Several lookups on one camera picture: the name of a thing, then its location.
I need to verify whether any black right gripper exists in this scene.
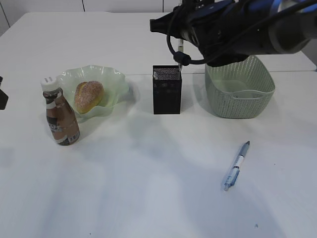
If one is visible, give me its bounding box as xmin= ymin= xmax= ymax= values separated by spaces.
xmin=150 ymin=0 xmax=272 ymax=66

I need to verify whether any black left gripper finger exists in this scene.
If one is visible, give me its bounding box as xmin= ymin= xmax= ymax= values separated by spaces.
xmin=0 ymin=89 xmax=8 ymax=110

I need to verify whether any cream white click pen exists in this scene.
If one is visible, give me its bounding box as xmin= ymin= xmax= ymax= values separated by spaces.
xmin=177 ymin=39 xmax=184 ymax=71

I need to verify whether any brown plastic drink bottle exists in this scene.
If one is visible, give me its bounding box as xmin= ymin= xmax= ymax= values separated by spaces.
xmin=41 ymin=77 xmax=80 ymax=146

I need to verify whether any sugared bread loaf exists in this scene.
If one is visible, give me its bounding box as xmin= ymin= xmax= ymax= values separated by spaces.
xmin=74 ymin=81 xmax=104 ymax=114

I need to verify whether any white grey click pen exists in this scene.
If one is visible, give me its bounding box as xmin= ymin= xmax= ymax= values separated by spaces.
xmin=153 ymin=72 xmax=159 ymax=80

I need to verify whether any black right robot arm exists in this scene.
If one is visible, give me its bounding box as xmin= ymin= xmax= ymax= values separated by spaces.
xmin=150 ymin=0 xmax=317 ymax=67

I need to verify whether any black mesh pen holder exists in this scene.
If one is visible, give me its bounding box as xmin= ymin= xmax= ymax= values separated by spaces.
xmin=153 ymin=65 xmax=182 ymax=115

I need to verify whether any green wavy glass plate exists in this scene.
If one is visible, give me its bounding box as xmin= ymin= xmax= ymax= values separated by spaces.
xmin=56 ymin=65 xmax=129 ymax=122

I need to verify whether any green plastic woven basket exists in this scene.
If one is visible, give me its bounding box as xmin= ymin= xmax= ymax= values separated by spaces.
xmin=205 ymin=56 xmax=275 ymax=119

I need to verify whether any light blue click pen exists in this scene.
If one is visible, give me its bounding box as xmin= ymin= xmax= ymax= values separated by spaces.
xmin=223 ymin=141 xmax=250 ymax=191

